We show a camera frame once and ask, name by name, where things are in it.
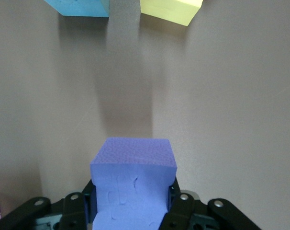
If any purple foam cube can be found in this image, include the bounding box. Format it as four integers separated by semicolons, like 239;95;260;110
89;137;178;230

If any brown table cover sheet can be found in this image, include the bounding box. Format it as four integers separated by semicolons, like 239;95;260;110
0;0;290;230

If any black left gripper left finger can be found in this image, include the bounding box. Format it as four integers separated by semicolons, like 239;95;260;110
3;179;97;230

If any blue foam cube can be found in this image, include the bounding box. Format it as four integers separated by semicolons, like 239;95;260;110
43;0;110;18

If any yellow foam cube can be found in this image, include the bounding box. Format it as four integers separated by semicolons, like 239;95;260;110
139;0;204;26

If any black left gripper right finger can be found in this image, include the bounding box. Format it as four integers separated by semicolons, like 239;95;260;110
160;181;258;230

